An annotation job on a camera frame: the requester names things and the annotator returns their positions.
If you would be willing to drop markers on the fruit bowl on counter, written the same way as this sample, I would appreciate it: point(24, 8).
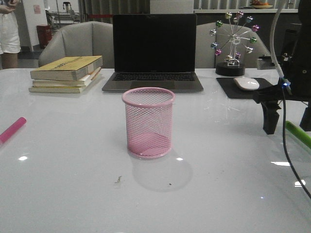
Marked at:
point(258, 4)

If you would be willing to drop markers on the left grey armchair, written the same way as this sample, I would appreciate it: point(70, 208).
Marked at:
point(81, 39)

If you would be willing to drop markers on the bottom cream book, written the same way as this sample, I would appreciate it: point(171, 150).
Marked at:
point(58, 89)

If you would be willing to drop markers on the pink mesh pen holder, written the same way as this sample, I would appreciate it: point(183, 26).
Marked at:
point(149, 115)

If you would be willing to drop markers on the black mouse pad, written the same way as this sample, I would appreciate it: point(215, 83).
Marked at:
point(233, 92)

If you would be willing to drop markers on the yellow top book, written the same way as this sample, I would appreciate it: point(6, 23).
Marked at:
point(70, 68)

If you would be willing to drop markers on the grey open laptop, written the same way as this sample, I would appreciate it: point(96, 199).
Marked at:
point(154, 50)

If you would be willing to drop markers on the red bin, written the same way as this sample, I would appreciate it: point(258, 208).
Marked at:
point(44, 35)

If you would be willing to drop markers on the pink marker pen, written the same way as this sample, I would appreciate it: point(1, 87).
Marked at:
point(12, 129)

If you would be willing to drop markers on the green marker pen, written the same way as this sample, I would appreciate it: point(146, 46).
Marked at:
point(300, 134)

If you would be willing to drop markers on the right grey armchair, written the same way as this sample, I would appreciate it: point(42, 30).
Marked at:
point(204, 55)

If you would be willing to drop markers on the person in white shorts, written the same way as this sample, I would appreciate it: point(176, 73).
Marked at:
point(9, 36)

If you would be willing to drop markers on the white computer mouse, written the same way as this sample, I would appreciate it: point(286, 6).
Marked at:
point(246, 84)

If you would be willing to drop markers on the middle book orange cover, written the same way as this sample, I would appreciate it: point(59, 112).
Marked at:
point(85, 81)

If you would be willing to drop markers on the ferris wheel desk ornament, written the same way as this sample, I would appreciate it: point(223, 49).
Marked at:
point(234, 37)

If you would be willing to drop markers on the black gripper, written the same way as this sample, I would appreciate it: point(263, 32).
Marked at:
point(295, 79)

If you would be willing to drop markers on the grey armchair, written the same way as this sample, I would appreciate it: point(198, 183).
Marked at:
point(204, 55)
point(81, 39)

